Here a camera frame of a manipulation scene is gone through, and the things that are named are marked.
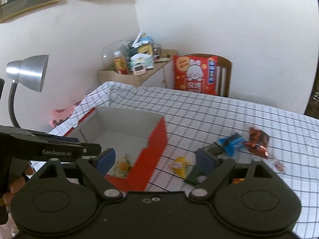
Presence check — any light wooden side shelf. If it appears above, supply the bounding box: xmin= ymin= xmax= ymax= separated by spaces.
xmin=98 ymin=49 xmax=178 ymax=89

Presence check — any small pink candy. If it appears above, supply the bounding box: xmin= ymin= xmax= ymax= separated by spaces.
xmin=274 ymin=160 xmax=286 ymax=173

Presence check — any silver desk lamp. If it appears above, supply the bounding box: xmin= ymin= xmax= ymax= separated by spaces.
xmin=6 ymin=55 xmax=49 ymax=128

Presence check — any large red chips bag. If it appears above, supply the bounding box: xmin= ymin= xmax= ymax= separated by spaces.
xmin=232 ymin=178 xmax=245 ymax=184

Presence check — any shiny red-brown snack bag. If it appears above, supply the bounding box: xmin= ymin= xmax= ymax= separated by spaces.
xmin=244 ymin=127 xmax=270 ymax=159

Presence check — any small white timer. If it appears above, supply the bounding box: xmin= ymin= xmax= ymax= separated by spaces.
xmin=132 ymin=64 xmax=147 ymax=76

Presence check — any blue snack packet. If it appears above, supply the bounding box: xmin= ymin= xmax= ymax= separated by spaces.
xmin=219 ymin=132 xmax=246 ymax=157

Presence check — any orange drink bottle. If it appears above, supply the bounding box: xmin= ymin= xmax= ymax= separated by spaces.
xmin=114 ymin=50 xmax=129 ymax=74

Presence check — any white tissue box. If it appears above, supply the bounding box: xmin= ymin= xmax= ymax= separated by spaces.
xmin=130 ymin=53 xmax=154 ymax=71

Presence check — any red and white cardboard box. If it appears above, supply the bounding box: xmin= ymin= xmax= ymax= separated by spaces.
xmin=65 ymin=106 xmax=168 ymax=192

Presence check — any brown wooden chair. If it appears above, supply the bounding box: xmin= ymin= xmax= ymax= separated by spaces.
xmin=184 ymin=53 xmax=233 ymax=98

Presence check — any dark olive snack bar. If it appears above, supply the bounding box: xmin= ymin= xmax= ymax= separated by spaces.
xmin=200 ymin=142 xmax=225 ymax=160

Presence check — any person left hand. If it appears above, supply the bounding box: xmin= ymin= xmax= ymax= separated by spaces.
xmin=1 ymin=165 xmax=34 ymax=213

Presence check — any pink patterned cloth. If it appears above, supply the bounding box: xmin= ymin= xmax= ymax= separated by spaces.
xmin=49 ymin=101 xmax=81 ymax=128

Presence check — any white black grid tablecloth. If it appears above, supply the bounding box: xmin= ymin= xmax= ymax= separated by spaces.
xmin=52 ymin=81 xmax=318 ymax=238

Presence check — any orange white bread packet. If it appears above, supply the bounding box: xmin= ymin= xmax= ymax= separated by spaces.
xmin=114 ymin=155 xmax=132 ymax=179

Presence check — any red rabbit cushion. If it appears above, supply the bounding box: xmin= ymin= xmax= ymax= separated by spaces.
xmin=173 ymin=55 xmax=218 ymax=96

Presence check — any yellow triangular snack packet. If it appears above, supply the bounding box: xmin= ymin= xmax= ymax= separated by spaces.
xmin=169 ymin=157 xmax=190 ymax=179

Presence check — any dark green snack packet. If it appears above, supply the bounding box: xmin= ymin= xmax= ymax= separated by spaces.
xmin=184 ymin=166 xmax=207 ymax=187

